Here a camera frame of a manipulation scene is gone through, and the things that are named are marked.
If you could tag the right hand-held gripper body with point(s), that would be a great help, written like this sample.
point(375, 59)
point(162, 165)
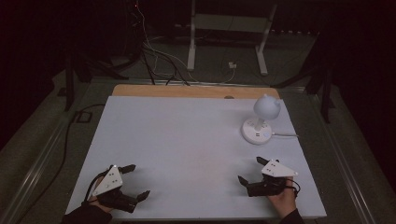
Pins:
point(274, 169)

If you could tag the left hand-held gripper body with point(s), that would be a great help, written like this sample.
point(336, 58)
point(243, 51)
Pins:
point(109, 182)

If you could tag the person's left hand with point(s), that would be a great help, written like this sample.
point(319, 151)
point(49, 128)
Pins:
point(99, 205)

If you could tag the person's right hand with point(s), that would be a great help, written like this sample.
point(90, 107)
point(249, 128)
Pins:
point(285, 202)

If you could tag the white round-headed desk lamp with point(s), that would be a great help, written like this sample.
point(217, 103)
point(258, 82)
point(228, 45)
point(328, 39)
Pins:
point(266, 107)

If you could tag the white table mat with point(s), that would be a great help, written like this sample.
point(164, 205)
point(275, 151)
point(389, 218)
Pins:
point(186, 149)

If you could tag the black tripod stand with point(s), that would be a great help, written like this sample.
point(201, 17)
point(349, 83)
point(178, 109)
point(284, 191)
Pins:
point(325, 93)
point(70, 87)

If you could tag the white plug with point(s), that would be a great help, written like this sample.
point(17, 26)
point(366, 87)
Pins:
point(232, 65)

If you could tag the grey metal stand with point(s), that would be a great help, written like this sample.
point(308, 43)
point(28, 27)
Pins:
point(191, 46)

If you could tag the aluminium floor rail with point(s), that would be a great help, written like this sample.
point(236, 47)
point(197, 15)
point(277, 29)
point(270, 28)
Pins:
point(34, 174)
point(345, 168)

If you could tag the black square floor frame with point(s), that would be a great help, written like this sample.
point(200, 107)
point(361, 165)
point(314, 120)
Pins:
point(77, 117)

